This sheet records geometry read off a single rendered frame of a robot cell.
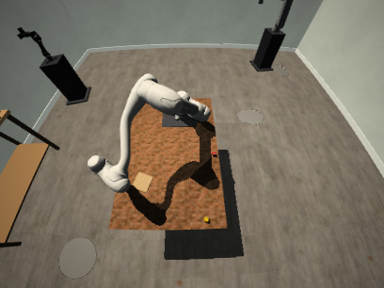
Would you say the tan square mat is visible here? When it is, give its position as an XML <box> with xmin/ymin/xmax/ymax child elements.
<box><xmin>132</xmin><ymin>172</ymin><xmax>153</xmax><ymax>193</ymax></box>

